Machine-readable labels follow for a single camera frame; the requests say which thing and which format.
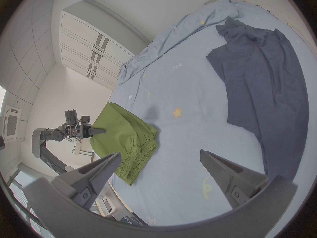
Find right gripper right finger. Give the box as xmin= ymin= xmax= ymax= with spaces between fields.
xmin=200 ymin=149 xmax=269 ymax=211

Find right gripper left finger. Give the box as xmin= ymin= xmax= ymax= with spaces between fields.
xmin=52 ymin=152 xmax=122 ymax=208

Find green shorts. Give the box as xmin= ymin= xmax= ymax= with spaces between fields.
xmin=90 ymin=102 xmax=159 ymax=186

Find dark blue garment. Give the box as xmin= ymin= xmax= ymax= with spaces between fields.
xmin=206 ymin=18 xmax=309 ymax=183

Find white ceiling air conditioner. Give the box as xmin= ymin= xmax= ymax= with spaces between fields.
xmin=2 ymin=104 xmax=23 ymax=142

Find window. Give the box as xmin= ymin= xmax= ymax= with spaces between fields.
xmin=5 ymin=164 xmax=57 ymax=235

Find white wardrobe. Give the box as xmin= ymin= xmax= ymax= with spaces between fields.
xmin=59 ymin=1 xmax=151 ymax=89

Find pale blue quilt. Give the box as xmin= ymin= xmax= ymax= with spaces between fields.
xmin=118 ymin=0 xmax=244 ymax=86

